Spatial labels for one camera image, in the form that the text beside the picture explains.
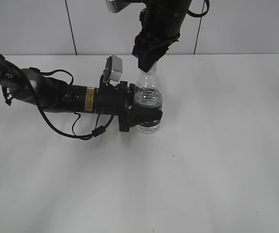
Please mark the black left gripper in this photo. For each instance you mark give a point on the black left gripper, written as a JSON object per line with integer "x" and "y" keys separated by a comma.
{"x": 117, "y": 100}

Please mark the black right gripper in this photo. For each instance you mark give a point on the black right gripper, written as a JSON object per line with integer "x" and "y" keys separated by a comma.
{"x": 149, "y": 48}

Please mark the white green bottle cap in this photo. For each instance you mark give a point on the white green bottle cap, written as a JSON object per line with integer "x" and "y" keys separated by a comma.
{"x": 153, "y": 69}

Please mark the clear green-label water bottle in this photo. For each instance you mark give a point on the clear green-label water bottle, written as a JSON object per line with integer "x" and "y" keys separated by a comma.
{"x": 148, "y": 93}

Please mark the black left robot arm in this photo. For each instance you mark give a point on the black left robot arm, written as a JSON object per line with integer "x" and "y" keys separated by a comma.
{"x": 39, "y": 88}

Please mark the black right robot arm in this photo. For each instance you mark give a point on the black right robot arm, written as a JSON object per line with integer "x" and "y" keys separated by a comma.
{"x": 161, "y": 21}

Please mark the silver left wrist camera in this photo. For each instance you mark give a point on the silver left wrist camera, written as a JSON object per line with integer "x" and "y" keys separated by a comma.
{"x": 113, "y": 69}

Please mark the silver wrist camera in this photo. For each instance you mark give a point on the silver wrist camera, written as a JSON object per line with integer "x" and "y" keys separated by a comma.
{"x": 115, "y": 6}
{"x": 113, "y": 69}

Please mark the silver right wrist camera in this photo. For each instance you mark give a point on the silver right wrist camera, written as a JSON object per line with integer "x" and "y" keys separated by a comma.
{"x": 115, "y": 6}

